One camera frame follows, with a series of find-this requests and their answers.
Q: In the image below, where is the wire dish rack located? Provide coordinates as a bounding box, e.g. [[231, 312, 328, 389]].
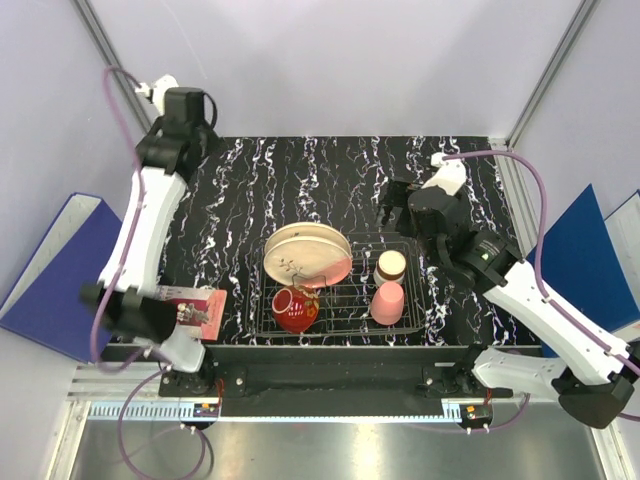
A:
[[245, 233, 426, 339]]

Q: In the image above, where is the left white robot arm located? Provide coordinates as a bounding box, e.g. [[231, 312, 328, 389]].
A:
[[80, 86, 219, 396]]

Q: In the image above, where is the far right white binder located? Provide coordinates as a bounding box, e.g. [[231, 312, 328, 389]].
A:
[[603, 189, 640, 356]]

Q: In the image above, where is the pink plastic cup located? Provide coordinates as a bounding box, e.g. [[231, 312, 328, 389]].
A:
[[370, 282, 405, 326]]

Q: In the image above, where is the blue binder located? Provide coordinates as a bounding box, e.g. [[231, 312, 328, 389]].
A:
[[1, 193, 121, 362], [541, 186, 639, 332]]

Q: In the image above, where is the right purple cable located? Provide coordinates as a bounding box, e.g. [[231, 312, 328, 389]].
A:
[[439, 149, 640, 431]]

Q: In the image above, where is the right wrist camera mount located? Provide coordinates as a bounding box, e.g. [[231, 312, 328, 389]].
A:
[[422, 152, 467, 196]]

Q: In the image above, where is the white brown steel tumbler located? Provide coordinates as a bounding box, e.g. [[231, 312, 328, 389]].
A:
[[373, 250, 407, 287]]

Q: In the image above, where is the right blue binder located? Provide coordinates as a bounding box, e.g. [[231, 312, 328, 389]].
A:
[[541, 186, 639, 332]]

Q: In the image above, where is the pink booklet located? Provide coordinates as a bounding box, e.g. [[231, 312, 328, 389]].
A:
[[156, 286, 227, 342]]

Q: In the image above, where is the rear beige plate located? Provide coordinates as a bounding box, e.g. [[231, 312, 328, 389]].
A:
[[264, 222, 352, 254]]

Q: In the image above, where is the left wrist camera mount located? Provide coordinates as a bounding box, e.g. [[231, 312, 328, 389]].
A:
[[134, 74, 179, 116]]

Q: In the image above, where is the front beige pink plate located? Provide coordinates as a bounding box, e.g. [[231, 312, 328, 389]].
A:
[[263, 236, 352, 288]]

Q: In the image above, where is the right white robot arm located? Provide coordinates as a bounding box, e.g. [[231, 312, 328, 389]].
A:
[[378, 179, 639, 429]]

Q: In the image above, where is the left blue binder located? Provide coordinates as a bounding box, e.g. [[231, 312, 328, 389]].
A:
[[1, 193, 121, 362]]

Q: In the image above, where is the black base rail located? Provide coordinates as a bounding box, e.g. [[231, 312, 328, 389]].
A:
[[99, 343, 546, 419]]

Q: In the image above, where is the red floral bowl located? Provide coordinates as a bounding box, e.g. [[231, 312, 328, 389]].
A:
[[271, 285, 320, 334]]

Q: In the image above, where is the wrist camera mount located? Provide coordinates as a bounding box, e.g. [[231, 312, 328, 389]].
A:
[[422, 152, 467, 196], [134, 74, 179, 116]]

